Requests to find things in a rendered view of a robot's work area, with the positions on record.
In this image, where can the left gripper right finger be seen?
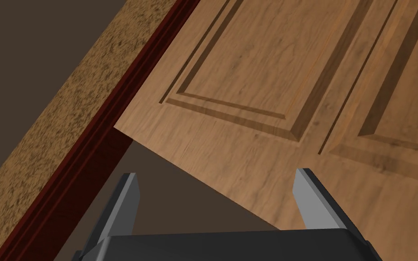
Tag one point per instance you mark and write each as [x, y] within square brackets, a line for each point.
[316, 206]

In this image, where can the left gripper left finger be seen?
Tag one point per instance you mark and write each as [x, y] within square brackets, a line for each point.
[123, 210]

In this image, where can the brown wooden panelled door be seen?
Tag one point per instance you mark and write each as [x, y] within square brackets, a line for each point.
[267, 72]

